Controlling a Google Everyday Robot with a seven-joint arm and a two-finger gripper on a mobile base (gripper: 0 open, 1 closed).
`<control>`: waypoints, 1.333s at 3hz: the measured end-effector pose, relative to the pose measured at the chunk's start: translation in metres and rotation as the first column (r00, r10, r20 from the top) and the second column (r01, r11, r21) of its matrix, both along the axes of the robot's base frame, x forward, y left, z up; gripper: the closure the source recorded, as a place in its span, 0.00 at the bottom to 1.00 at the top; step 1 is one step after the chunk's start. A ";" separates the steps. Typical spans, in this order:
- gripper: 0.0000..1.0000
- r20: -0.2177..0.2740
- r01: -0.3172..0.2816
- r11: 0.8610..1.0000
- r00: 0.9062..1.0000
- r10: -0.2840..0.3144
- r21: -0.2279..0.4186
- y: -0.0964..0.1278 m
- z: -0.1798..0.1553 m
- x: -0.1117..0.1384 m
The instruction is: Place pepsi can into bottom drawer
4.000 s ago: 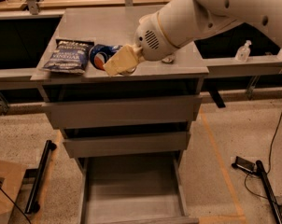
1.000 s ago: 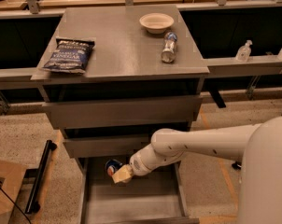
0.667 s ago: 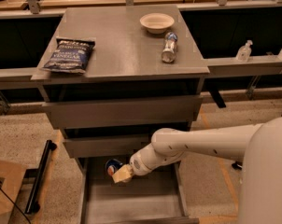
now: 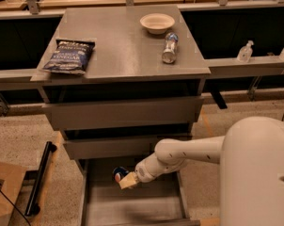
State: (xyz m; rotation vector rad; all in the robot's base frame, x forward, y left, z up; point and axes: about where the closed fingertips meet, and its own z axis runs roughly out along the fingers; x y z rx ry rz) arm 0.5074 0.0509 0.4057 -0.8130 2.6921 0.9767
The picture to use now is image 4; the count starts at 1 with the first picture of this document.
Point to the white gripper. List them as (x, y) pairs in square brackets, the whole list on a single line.
[(144, 172)]

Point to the blue vinegar chips bag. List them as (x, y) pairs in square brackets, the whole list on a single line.
[(70, 56)]

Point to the grey middle drawer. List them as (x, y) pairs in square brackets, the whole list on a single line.
[(115, 146)]

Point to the clear hand sanitizer bottle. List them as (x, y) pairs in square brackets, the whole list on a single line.
[(245, 52)]

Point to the white paper bowl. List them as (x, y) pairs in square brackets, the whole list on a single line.
[(157, 23)]

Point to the blue pepsi can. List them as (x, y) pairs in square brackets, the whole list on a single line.
[(119, 173)]

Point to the grey top drawer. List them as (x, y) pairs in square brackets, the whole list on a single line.
[(124, 113)]

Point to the grey drawer cabinet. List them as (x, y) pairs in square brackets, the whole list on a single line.
[(126, 47)]

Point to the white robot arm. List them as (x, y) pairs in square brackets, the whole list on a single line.
[(251, 160)]

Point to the clear plastic water bottle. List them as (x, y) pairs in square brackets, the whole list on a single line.
[(169, 54)]

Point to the grey metal shelf rail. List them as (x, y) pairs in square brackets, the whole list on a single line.
[(205, 69)]

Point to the black bar on floor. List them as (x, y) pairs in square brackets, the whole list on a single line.
[(32, 207)]

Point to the brown cardboard box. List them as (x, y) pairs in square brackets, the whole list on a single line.
[(11, 179)]

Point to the grey open bottom drawer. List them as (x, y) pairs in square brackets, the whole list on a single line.
[(158, 203)]

